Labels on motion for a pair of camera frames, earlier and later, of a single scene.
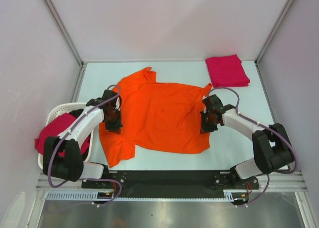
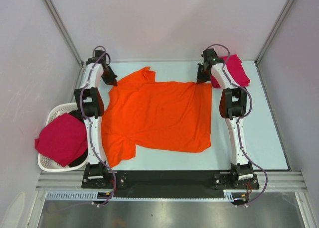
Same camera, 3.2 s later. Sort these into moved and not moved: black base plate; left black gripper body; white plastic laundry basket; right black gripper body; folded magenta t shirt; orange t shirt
Moved: left black gripper body; right black gripper body
Not moved: folded magenta t shirt; black base plate; white plastic laundry basket; orange t shirt
